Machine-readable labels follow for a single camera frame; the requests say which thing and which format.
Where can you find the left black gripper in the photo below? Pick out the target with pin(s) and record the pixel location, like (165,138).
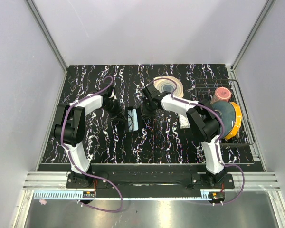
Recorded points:
(119,113)

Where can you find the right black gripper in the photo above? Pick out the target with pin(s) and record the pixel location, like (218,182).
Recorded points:
(145,113)

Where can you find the black rectangular glasses case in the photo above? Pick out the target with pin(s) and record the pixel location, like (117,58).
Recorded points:
(138,115)

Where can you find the white geometric glasses case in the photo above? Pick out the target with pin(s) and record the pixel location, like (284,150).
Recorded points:
(183,122)

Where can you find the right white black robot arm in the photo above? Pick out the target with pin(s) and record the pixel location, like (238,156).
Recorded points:
(206,126)

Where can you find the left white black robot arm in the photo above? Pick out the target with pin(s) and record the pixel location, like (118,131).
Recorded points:
(69,124)

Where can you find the beige plate with blue rings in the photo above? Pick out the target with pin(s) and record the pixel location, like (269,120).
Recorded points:
(169,84)

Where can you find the pink cup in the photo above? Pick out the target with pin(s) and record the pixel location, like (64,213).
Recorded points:
(221,94)

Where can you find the dark blue bowl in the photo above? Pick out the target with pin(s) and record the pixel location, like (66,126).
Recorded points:
(227,114)

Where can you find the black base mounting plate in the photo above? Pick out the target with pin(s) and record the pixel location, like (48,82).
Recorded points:
(192,176)

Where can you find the yellow bowl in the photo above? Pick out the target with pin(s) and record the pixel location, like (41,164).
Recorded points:
(236,123)

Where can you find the black wire dish rack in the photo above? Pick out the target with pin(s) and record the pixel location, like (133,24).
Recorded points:
(205,90)

